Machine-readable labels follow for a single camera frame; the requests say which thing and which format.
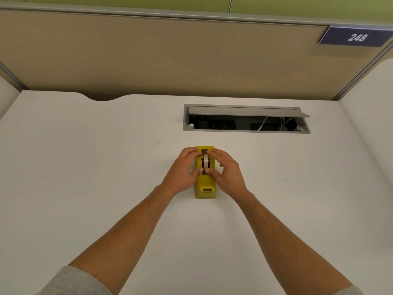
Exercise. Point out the person's right hand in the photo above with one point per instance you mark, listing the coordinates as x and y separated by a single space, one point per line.
228 176

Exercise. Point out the person's left hand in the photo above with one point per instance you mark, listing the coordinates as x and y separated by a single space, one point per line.
179 175

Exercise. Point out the person's right thumb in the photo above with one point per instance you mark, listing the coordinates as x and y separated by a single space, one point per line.
211 173

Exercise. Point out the person's left thumb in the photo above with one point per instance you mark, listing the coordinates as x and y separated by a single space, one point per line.
198 173

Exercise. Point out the clear tape roll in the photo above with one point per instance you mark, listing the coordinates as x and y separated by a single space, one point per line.
205 161

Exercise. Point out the person's right forearm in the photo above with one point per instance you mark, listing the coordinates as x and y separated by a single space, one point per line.
285 242

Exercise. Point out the person's left forearm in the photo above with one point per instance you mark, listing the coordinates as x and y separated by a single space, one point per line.
122 239

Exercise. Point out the yellow tape dispenser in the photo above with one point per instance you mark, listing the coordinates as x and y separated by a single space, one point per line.
205 185

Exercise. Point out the beige desk partition panel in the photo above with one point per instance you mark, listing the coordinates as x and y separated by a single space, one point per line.
172 55

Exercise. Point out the dark blue number sign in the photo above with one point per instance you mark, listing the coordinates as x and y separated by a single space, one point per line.
356 36

